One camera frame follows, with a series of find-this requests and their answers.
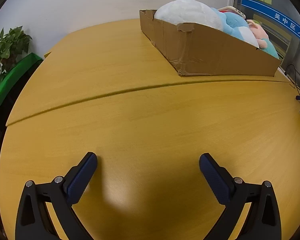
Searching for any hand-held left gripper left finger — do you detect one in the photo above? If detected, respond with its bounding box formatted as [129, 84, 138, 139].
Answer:
[15, 152, 98, 240]

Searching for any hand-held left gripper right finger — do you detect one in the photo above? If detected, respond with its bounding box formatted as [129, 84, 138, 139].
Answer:
[199, 153, 282, 240]

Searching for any pink pig plush toy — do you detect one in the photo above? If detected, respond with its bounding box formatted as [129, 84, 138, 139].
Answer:
[247, 19, 280, 59]

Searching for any brown cardboard box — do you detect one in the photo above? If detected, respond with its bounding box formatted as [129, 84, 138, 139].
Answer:
[139, 9, 283, 77]

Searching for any light wooden cabinet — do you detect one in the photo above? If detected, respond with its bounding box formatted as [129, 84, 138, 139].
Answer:
[252, 12, 293, 53]

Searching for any blue banner strip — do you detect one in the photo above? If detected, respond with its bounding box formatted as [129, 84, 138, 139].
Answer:
[241, 0, 300, 47]

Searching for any light blue plush toy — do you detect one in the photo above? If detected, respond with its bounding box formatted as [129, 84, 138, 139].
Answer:
[210, 7, 260, 48]

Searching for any green board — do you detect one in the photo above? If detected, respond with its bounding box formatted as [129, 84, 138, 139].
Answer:
[0, 53, 43, 117]

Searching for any large white plush toy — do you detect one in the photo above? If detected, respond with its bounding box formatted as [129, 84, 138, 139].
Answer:
[154, 0, 223, 32]

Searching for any green potted plant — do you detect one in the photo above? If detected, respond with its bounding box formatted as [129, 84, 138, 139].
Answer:
[0, 26, 32, 90]

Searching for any black cable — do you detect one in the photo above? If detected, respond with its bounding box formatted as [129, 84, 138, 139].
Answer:
[284, 64, 300, 92]

